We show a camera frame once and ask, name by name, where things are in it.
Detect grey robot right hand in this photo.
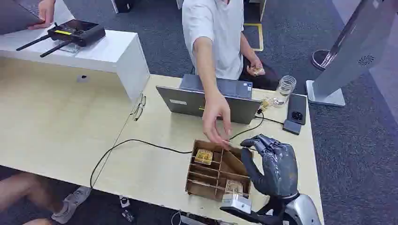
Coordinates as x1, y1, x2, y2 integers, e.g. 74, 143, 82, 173
241, 134, 299, 199

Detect person's right hand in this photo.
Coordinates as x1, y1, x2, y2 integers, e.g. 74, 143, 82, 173
202, 93, 232, 150

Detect person's left hand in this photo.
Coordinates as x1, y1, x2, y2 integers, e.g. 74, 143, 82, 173
246, 58, 267, 77

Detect grey laptop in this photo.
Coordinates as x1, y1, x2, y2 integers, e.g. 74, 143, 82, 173
156, 74, 262, 126

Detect clear glass jar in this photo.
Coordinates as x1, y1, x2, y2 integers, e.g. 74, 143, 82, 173
272, 75, 297, 109

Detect yellow card stack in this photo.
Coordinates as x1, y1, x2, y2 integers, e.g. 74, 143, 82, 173
194, 149, 214, 165

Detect yellow card pack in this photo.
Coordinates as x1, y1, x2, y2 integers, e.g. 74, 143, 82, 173
259, 97, 274, 113

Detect pale printed card stack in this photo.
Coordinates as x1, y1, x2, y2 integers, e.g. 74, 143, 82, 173
224, 179, 244, 195

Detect small dark power bank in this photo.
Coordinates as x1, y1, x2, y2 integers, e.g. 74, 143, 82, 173
282, 119, 302, 135

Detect pale wooden furniture piece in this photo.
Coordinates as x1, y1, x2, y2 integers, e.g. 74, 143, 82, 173
244, 0, 268, 23

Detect black smartphone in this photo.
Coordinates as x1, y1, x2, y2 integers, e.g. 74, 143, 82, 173
286, 93, 308, 126

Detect wooden compartment box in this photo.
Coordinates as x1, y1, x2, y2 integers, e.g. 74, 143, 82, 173
185, 140, 253, 202

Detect round metal floor base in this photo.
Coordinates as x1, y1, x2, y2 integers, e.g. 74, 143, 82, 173
311, 49, 336, 71

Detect thin-framed eyeglasses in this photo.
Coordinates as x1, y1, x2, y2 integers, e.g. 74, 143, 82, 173
130, 93, 147, 122

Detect grey kiosk stand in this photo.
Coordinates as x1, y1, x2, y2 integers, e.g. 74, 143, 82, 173
306, 0, 398, 108

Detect white desk shelf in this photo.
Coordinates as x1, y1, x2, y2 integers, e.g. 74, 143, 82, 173
0, 0, 151, 103

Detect small dark floor device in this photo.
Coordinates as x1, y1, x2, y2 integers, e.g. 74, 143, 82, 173
121, 210, 136, 224

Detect black box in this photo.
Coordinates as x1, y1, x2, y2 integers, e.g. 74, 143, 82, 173
111, 0, 136, 15

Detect clear plastic stand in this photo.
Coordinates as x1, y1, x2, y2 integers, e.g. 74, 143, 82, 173
58, 42, 79, 54

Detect black remote controller with antennas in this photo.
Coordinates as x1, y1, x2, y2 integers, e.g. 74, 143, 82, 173
16, 19, 107, 59

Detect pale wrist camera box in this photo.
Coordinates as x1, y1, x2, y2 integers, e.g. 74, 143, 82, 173
221, 192, 252, 215

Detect short black cable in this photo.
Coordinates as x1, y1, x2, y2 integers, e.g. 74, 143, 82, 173
253, 115, 285, 126

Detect long black cable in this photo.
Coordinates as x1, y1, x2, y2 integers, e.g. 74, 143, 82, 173
89, 109, 265, 190

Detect white floor cable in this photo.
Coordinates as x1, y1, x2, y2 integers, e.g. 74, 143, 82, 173
170, 210, 187, 225

